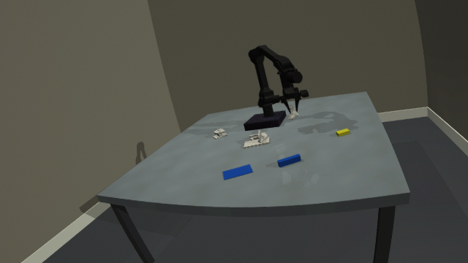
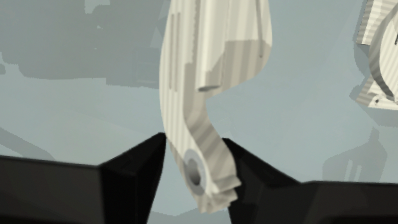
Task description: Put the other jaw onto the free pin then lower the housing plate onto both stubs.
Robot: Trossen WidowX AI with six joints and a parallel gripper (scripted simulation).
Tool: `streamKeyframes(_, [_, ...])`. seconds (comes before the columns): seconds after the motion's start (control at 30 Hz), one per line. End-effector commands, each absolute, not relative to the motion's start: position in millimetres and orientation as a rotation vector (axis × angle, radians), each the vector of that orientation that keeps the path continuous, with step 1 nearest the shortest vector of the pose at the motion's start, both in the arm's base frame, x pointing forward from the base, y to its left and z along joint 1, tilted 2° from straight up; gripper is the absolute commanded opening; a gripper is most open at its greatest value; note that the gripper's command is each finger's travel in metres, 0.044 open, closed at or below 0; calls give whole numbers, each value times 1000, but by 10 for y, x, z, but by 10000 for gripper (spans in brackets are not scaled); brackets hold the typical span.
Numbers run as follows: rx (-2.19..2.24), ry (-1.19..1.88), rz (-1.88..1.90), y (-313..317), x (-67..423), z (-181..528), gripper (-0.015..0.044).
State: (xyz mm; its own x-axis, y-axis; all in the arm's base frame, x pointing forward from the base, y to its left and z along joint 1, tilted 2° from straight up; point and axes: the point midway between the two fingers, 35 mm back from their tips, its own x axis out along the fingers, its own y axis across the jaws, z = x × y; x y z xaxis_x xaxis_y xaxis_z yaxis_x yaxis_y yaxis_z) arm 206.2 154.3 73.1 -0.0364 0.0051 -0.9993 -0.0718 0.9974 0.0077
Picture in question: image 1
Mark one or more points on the blue rectangular bar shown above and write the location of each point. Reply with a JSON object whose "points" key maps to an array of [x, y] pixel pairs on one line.
{"points": [[289, 160]]}

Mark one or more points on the blue flat rectangular plate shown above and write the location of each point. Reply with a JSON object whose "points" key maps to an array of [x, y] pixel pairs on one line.
{"points": [[238, 171]]}

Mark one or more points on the yellow rectangular block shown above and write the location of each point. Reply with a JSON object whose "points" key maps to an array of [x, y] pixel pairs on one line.
{"points": [[343, 132]]}

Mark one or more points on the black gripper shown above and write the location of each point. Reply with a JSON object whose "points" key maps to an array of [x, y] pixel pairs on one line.
{"points": [[277, 98]]}

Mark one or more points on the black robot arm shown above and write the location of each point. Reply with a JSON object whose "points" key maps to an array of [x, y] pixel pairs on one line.
{"points": [[287, 72]]}

